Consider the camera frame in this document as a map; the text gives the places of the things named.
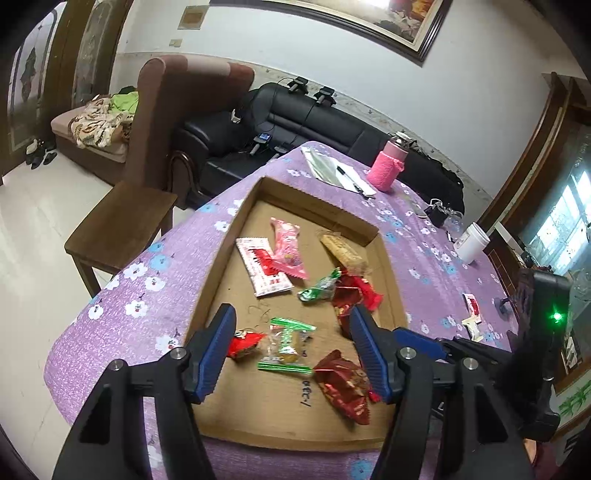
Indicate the cardboard box tray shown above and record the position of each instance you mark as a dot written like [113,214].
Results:
[279,410]

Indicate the small red candy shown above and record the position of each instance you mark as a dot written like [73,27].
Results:
[244,342]

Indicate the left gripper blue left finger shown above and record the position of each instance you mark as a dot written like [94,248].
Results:
[208,349]

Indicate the white red snack packet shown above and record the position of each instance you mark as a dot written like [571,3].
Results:
[256,255]

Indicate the black binder clip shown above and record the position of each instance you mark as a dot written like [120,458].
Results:
[437,212]

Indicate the wooden glass door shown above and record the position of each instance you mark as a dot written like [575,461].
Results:
[59,58]

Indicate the brown armchair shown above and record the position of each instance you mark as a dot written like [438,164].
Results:
[171,88]

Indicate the black shoes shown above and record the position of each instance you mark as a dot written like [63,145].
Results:
[40,152]

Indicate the black phone stand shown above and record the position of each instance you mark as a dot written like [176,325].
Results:
[505,307]

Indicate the small white red packet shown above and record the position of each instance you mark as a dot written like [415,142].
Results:
[471,323]

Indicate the white plastic jar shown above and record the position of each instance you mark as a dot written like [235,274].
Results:
[471,243]

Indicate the green cloth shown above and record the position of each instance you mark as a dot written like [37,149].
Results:
[124,103]

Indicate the patterned blanket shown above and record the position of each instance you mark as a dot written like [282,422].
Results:
[101,124]

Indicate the green wrapped candy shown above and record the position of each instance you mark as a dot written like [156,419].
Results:
[324,289]

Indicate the green clear cookie packet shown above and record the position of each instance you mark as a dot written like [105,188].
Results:
[285,347]

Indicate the pink sleeved water bottle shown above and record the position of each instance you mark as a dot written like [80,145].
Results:
[390,162]

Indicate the red foil snack bag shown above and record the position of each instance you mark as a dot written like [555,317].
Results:
[346,387]

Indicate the wooden side table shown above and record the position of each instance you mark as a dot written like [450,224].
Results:
[121,226]

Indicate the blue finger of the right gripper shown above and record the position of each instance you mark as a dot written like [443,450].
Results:
[429,347]

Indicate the purple floral tablecloth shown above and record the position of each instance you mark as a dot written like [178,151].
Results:
[145,311]

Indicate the red crinkled foil snack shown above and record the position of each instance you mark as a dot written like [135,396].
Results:
[371,299]

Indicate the dark red foil snack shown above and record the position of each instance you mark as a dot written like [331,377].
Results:
[344,299]

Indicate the white papers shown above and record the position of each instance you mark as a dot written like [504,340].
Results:
[323,168]

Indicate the black pen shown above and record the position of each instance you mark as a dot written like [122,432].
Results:
[356,186]

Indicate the framed wall painting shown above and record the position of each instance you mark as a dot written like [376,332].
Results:
[408,28]

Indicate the black leather sofa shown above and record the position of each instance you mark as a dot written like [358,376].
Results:
[211,152]

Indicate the pink snack packet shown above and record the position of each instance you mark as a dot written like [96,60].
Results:
[286,256]

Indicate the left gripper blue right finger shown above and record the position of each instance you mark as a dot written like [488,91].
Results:
[377,349]

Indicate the beige biscuit bar packet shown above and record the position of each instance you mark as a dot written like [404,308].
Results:
[348,257]

